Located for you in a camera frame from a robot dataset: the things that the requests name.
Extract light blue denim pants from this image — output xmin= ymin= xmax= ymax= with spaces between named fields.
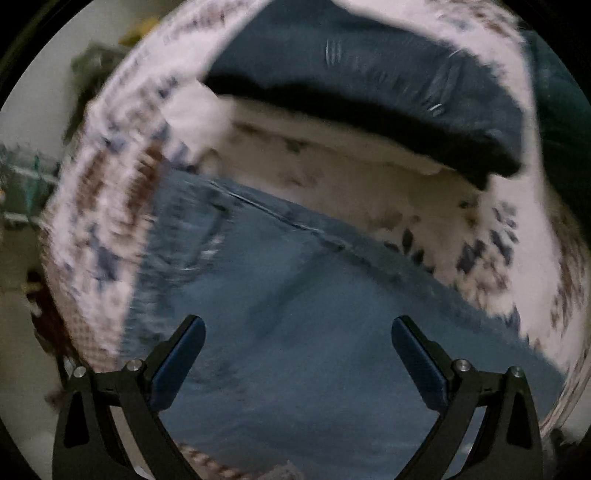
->
xmin=120 ymin=170 xmax=564 ymax=479

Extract white floral patterned blanket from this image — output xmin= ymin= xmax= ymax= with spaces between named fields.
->
xmin=42 ymin=1 xmax=590 ymax=479

